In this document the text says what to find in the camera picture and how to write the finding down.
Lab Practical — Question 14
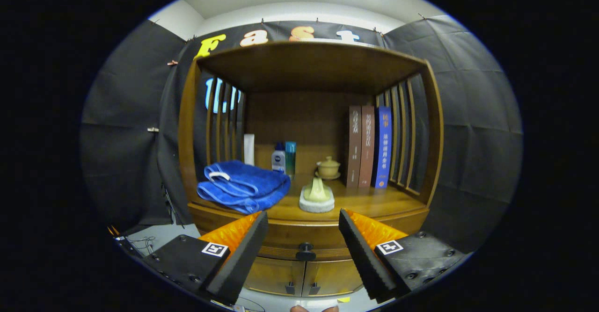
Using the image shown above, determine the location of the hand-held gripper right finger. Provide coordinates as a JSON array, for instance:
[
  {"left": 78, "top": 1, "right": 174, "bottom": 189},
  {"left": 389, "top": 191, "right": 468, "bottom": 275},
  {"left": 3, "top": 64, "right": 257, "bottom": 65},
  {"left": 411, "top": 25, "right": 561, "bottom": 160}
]
[{"left": 338, "top": 208, "right": 468, "bottom": 303}]

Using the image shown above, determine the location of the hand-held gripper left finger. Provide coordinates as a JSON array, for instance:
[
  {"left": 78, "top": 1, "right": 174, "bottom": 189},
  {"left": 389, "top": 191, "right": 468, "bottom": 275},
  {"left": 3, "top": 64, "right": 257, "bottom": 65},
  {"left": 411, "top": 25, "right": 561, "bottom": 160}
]
[{"left": 132, "top": 210, "right": 270, "bottom": 305}]

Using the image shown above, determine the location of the wooden drawer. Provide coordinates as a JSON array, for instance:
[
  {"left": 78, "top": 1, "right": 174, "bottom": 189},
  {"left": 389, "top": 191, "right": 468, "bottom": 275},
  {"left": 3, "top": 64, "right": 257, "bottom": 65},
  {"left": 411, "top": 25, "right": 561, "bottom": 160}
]
[{"left": 256, "top": 232, "right": 352, "bottom": 262}]

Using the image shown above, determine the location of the pale green soap white dish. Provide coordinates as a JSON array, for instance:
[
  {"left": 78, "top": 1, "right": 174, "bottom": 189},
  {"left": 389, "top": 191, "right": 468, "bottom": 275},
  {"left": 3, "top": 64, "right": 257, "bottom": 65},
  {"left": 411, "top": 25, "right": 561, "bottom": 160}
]
[{"left": 299, "top": 177, "right": 336, "bottom": 213}]

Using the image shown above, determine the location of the wooden cabinet door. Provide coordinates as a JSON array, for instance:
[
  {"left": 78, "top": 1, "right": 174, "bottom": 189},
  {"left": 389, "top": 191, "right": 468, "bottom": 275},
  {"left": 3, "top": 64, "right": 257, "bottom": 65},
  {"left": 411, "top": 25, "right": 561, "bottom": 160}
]
[
  {"left": 243, "top": 256, "right": 307, "bottom": 297},
  {"left": 302, "top": 259, "right": 363, "bottom": 297}
]

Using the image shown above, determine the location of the wooden countertop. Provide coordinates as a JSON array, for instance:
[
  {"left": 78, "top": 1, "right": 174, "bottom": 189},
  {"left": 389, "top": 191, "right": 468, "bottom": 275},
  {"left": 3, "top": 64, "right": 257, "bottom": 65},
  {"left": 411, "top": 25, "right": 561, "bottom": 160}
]
[{"left": 189, "top": 174, "right": 429, "bottom": 222}]

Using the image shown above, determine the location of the wooden cabinet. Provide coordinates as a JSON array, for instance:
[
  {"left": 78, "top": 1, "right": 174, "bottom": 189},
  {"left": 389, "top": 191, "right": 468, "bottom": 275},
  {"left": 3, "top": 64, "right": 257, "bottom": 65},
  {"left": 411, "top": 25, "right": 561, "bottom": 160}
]
[{"left": 178, "top": 41, "right": 444, "bottom": 298}]

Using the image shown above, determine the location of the blue folded towel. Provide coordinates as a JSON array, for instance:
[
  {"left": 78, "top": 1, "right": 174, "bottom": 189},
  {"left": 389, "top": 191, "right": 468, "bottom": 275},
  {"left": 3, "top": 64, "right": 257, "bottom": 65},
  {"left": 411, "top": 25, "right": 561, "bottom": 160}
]
[{"left": 197, "top": 160, "right": 292, "bottom": 215}]

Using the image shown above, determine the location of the yellow lidded teacup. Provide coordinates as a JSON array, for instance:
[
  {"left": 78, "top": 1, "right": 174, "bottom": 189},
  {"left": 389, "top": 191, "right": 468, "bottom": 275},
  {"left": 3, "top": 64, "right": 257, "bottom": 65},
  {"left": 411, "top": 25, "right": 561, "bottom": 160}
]
[{"left": 315, "top": 156, "right": 341, "bottom": 180}]

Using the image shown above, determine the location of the white blue lotion bottle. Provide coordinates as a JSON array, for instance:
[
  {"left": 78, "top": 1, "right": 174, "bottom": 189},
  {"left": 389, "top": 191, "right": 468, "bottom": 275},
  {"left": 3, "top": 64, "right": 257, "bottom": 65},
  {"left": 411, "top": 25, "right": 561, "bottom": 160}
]
[{"left": 271, "top": 142, "right": 286, "bottom": 174}]

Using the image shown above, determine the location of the white tube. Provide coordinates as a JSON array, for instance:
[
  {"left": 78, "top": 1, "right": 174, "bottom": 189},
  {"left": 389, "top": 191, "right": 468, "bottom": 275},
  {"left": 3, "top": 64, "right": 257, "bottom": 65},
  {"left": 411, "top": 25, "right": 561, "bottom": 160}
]
[{"left": 243, "top": 134, "right": 256, "bottom": 166}]

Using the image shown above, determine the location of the reddish brown book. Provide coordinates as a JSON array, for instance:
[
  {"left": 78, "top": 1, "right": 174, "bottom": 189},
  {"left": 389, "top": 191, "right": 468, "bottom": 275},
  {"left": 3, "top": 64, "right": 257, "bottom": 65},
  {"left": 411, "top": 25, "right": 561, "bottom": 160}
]
[{"left": 358, "top": 106, "right": 376, "bottom": 189}]

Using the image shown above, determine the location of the dark brown book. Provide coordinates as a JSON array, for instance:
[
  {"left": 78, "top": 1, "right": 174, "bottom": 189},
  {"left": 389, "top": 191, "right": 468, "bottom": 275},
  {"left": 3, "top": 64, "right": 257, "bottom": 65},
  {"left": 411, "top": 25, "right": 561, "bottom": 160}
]
[{"left": 346, "top": 106, "right": 362, "bottom": 189}]

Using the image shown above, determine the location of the blue book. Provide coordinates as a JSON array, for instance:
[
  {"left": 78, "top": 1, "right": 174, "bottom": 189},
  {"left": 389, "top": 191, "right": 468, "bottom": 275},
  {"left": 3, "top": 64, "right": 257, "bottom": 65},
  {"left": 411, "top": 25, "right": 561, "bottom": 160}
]
[{"left": 372, "top": 106, "right": 393, "bottom": 189}]

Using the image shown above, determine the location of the teal bottle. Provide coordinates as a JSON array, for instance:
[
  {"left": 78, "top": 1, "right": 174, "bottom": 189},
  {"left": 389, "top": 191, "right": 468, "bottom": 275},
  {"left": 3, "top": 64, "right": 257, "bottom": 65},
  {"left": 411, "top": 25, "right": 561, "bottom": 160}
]
[{"left": 285, "top": 141, "right": 297, "bottom": 177}]

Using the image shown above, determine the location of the black backdrop cloth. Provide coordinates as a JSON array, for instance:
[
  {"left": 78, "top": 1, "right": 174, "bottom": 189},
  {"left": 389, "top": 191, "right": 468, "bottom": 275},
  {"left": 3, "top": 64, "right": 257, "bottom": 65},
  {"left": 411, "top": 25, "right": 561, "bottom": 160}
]
[{"left": 80, "top": 15, "right": 523, "bottom": 252}]

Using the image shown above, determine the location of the thin floor cable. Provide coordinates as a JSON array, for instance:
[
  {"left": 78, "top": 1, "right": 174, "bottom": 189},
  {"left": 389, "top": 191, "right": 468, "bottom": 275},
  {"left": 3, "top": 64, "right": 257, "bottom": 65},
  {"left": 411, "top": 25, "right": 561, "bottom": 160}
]
[{"left": 124, "top": 236, "right": 157, "bottom": 256}]

